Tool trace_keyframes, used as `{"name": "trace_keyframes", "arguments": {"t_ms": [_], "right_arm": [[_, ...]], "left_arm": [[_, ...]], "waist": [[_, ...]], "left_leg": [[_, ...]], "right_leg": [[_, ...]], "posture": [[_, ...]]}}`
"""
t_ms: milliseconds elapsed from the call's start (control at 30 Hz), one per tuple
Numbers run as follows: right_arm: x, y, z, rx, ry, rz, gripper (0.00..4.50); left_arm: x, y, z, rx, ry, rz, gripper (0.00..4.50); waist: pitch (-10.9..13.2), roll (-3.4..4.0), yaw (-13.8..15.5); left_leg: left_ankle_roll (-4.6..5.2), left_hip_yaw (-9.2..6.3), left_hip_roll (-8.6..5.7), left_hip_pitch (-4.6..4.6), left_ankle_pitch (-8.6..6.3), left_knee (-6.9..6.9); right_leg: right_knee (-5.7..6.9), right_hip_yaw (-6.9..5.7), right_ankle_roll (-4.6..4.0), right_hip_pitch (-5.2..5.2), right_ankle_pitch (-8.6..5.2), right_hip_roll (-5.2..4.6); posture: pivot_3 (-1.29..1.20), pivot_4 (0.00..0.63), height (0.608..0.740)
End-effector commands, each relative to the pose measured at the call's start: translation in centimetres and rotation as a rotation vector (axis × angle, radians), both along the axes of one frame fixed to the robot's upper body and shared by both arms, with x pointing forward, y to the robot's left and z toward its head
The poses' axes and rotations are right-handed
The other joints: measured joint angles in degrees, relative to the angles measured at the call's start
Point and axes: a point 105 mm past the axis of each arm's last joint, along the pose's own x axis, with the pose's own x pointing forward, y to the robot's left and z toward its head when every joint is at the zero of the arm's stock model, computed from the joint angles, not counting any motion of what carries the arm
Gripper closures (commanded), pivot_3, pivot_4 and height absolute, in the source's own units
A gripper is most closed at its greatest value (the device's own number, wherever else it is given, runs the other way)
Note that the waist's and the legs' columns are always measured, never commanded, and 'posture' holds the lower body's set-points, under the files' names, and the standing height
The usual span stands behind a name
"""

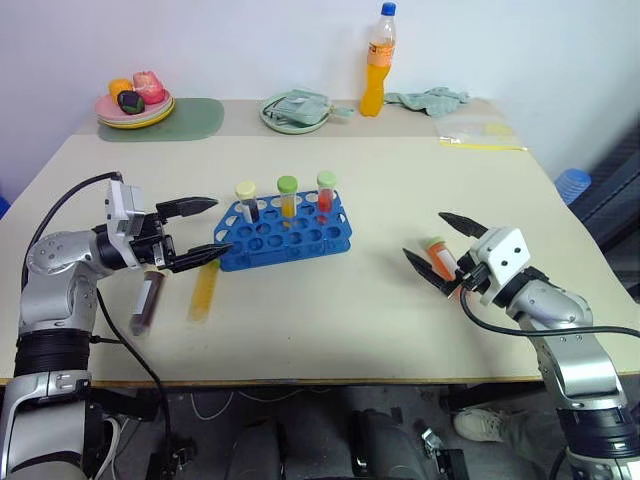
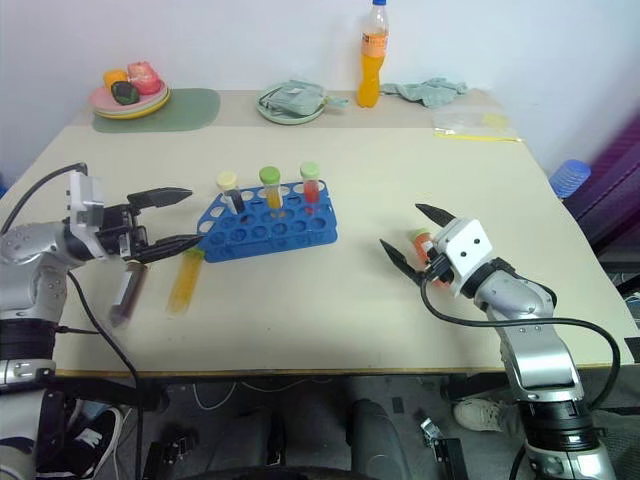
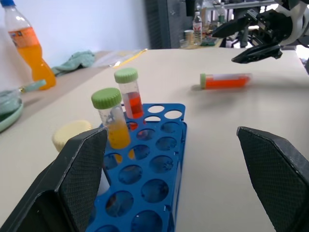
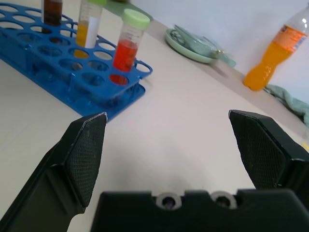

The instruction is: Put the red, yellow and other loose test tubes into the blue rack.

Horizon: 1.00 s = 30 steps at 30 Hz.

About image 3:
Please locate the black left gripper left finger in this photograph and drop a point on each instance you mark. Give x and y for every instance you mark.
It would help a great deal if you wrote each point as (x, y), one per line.
(60, 183)

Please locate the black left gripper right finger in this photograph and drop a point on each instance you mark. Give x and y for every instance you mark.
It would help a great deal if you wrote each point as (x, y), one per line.
(277, 178)

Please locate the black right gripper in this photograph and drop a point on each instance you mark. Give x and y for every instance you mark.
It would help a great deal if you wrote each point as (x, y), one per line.
(270, 27)

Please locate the orange tube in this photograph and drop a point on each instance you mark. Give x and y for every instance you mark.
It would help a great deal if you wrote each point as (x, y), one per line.
(224, 81)

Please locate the yellow liquid tube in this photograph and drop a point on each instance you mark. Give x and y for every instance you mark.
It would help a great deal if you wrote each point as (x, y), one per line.
(113, 120)

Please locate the blue plastic test tube rack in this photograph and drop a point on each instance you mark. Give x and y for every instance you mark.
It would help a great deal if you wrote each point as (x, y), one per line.
(154, 188)

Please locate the red liquid tube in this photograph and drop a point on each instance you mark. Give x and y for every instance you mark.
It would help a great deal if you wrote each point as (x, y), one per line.
(132, 101)

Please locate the clear water bottle red label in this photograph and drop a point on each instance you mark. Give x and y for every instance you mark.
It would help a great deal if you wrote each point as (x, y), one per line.
(197, 27)

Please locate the cream yellow round lid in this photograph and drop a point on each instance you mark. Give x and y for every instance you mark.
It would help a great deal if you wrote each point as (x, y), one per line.
(70, 134)

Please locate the clear glass jar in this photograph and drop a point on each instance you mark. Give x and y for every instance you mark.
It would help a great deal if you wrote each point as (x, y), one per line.
(189, 38)

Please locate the light green plate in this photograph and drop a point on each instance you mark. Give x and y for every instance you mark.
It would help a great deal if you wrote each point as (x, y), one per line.
(10, 119)

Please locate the dark grey cabinet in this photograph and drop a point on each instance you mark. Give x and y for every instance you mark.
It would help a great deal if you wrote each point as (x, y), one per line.
(164, 24)

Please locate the green crumpled cloth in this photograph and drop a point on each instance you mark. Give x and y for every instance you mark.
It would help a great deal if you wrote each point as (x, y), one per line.
(76, 61)

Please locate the clear plastic bag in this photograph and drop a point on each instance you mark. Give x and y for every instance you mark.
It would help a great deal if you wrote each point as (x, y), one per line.
(113, 59)

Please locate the orange soda plastic bottle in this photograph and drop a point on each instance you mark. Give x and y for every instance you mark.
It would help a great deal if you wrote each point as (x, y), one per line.
(33, 53)

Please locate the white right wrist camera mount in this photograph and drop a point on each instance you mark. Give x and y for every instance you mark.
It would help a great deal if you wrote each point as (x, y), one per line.
(298, 21)

